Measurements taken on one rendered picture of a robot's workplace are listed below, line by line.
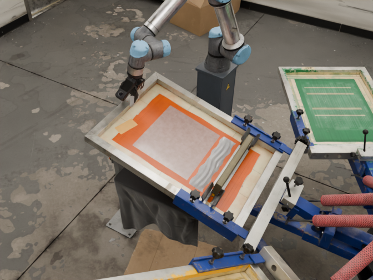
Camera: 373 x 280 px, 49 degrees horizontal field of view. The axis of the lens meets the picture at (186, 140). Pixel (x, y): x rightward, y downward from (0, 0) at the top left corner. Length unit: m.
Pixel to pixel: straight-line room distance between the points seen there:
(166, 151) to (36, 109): 2.48
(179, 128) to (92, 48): 3.13
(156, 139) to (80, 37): 3.47
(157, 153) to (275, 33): 3.70
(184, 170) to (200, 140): 0.21
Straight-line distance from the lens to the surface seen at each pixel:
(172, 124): 2.01
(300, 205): 1.87
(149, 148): 1.90
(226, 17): 2.01
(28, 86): 4.55
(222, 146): 2.00
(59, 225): 3.17
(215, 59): 2.31
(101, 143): 1.83
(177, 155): 1.90
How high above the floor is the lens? 2.49
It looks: 43 degrees down
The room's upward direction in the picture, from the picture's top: 1 degrees clockwise
